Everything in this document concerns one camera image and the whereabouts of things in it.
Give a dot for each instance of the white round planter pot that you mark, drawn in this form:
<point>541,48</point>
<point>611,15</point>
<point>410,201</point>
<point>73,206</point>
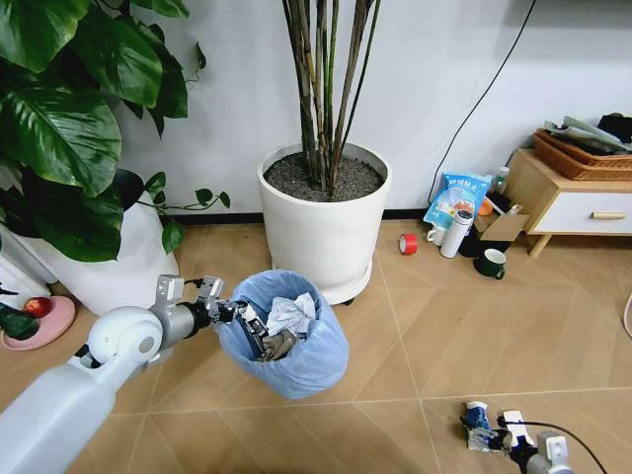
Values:
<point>323,232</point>

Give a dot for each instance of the black item in basket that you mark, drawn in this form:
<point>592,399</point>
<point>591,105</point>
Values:
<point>617,126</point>

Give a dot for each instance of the red apple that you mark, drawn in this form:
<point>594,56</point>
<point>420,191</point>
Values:
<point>38,306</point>

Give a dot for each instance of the white wheeled plant tray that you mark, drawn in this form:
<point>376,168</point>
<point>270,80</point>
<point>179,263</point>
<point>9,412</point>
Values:
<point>353,289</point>

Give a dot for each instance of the crumpled white paper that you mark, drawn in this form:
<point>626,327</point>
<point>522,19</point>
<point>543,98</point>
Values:
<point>293,313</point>

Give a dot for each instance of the grey folded papers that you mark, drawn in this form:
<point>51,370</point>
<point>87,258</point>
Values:
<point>582,132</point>

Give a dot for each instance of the brown wicker basket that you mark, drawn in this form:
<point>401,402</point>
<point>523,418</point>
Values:
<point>573,163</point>

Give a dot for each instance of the pink round object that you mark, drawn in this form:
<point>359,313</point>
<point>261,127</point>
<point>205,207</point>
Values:
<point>627,316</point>

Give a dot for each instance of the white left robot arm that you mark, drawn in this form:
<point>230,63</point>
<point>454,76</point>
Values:
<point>64,395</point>

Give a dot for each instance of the blue and silver wrapper trash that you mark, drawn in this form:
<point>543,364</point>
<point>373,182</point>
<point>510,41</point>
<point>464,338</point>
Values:
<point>476,412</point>

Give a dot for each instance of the red tape roll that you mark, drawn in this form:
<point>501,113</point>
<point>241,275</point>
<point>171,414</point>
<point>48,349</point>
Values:
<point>409,245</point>

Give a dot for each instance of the trash bin with blue bag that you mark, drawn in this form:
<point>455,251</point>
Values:
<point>301,360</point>

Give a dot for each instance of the dark green mug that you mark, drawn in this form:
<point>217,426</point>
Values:
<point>490,264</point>

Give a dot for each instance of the white ribbed object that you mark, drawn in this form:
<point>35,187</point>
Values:
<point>20,269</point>

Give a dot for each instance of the large green leafy plant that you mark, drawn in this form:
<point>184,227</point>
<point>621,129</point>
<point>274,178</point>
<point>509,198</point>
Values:
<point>74,123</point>

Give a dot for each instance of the white thermos bottle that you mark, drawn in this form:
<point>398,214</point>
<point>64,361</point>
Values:
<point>455,234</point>

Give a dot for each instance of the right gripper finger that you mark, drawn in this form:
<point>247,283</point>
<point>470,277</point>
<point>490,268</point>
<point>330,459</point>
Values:
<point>489,443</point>
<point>481,425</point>

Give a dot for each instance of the crumpled grey-brown trash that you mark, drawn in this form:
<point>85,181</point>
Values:
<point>279,345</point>

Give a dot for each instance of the white tapered plant pot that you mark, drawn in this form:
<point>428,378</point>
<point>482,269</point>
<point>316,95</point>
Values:
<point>128,276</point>

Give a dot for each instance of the tall bamboo-like plant stems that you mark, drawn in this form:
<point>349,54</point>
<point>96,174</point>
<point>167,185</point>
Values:
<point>321,99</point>

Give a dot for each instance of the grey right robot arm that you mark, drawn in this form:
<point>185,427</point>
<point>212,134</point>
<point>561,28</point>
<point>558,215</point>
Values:
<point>545,456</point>

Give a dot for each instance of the blue and white bag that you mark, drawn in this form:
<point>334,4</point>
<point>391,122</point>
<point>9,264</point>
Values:
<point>454,195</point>

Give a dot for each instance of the orange round item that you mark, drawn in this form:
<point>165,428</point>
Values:
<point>486,206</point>

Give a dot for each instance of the white mug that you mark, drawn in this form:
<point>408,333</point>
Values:
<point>435,236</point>

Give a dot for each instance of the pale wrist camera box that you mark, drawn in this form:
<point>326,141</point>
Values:
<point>516,422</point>
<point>210,288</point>

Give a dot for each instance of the pink round plate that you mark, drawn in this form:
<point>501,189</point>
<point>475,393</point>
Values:
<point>56,326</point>

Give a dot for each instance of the wooden cabinet with white drawer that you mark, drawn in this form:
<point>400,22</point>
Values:
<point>568,207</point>

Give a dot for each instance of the dark green item on plate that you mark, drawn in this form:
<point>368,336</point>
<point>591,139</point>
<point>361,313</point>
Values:
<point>17,323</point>

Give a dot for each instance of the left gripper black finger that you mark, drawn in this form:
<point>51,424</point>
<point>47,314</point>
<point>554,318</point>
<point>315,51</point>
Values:
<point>254,333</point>

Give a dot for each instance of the brown cardboard box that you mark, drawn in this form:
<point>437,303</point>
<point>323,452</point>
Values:
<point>503,227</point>

